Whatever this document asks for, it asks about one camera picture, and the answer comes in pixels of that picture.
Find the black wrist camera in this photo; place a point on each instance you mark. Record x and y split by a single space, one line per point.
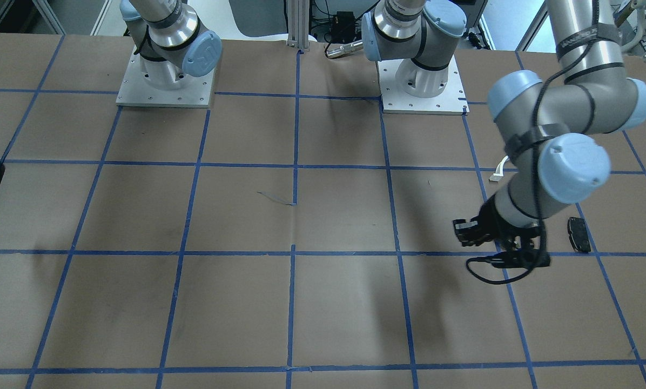
521 259

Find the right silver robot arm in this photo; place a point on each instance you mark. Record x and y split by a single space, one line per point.
171 32

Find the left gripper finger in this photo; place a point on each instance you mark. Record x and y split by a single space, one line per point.
465 230

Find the black brake pad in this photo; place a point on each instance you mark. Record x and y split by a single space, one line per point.
578 235

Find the white curved plastic part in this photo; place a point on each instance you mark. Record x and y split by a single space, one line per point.
499 171

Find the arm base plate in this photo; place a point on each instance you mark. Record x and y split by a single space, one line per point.
408 89
148 84

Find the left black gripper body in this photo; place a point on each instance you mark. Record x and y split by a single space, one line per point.
492 219

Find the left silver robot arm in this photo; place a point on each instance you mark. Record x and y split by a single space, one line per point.
546 126

